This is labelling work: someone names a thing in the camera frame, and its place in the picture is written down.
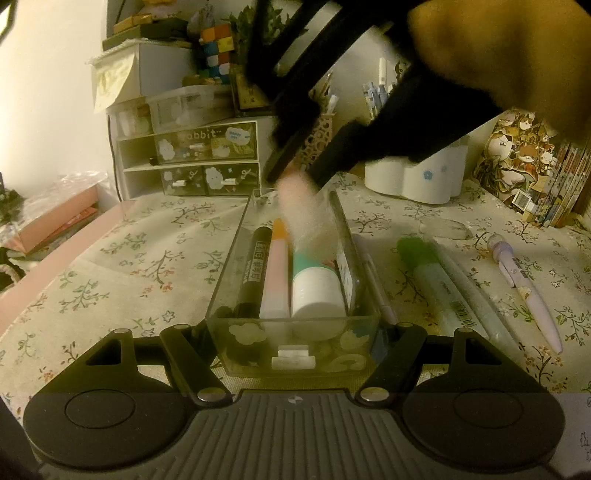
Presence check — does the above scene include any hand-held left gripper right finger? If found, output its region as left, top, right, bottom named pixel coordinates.
left=355, top=323, right=508, bottom=409

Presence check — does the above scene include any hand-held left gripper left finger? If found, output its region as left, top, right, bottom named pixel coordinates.
left=85, top=323, right=232, bottom=409

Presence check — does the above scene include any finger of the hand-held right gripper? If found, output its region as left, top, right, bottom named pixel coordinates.
left=308, top=121, right=384, bottom=188
left=264, top=92, right=324, bottom=184

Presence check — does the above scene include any green cap highlighter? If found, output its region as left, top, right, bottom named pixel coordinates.
left=398, top=237, right=482, bottom=343

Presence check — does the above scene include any clear plastic drawer tray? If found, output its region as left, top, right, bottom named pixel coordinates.
left=205, top=188, right=382, bottom=377

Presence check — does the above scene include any light blue pen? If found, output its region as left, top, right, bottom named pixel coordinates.
left=436, top=247, right=522, bottom=359

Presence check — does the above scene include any black marker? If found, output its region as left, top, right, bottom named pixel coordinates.
left=231, top=226, right=273, bottom=320

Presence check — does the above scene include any white teal glue stick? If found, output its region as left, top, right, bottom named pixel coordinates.
left=290, top=249, right=347, bottom=320

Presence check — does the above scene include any pink highlighter orange cap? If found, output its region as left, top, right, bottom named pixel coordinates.
left=259, top=219, right=293, bottom=320

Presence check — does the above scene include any purple character pen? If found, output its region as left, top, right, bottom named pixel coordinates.
left=487, top=233, right=564, bottom=354

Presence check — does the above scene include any person's right hand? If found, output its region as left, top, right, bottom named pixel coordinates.
left=392, top=0, right=591, bottom=137

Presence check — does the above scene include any brown mesh pen holder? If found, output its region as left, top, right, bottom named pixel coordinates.
left=295, top=113, right=339, bottom=177

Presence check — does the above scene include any bundle of pencils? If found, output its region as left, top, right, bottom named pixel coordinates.
left=318, top=71, right=341, bottom=114

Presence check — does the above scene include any white cloud-shaped pen holder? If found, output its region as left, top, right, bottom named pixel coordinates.
left=365, top=138, right=470, bottom=205

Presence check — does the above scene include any potted green plant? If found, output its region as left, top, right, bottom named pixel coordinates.
left=222, top=0, right=310, bottom=117

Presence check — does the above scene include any bunch of pens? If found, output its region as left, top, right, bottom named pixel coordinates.
left=362, top=58, right=408, bottom=121

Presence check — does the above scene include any cat print book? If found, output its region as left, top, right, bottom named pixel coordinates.
left=473, top=108, right=565, bottom=219

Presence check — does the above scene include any floral tablecloth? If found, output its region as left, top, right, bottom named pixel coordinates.
left=0, top=171, right=591, bottom=480

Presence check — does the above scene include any clear lidded container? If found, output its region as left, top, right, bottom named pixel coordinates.
left=148, top=85, right=234, bottom=134

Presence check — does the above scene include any colourful puzzle cube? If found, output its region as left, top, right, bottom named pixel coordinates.
left=198, top=23, right=237, bottom=85

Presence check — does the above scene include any grey hanging ornament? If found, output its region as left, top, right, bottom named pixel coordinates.
left=187, top=7, right=218, bottom=44

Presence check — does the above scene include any white square box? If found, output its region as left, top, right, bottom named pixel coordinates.
left=134, top=44, right=195, bottom=100

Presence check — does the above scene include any pink desk mat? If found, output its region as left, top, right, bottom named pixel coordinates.
left=0, top=203, right=134, bottom=334

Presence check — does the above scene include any white drawer organizer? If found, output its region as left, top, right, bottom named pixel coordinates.
left=108, top=88, right=278, bottom=202

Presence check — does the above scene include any flat pink box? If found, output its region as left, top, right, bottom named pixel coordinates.
left=9, top=185, right=100, bottom=256

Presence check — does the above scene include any dark green box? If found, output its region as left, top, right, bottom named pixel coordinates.
left=102, top=16, right=191, bottom=51

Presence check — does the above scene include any pale yellow sticky note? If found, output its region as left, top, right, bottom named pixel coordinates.
left=90, top=51, right=137, bottom=114

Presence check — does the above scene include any small gold box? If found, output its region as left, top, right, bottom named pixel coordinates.
left=113, top=14, right=154, bottom=33

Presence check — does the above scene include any pink box in plastic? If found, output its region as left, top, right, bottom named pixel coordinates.
left=0, top=173, right=108, bottom=251

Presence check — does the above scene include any black metal ornament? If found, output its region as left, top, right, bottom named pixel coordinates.
left=0, top=173, right=22, bottom=223

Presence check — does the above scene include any dark picture frame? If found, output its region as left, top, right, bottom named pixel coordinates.
left=0, top=0, right=19, bottom=44

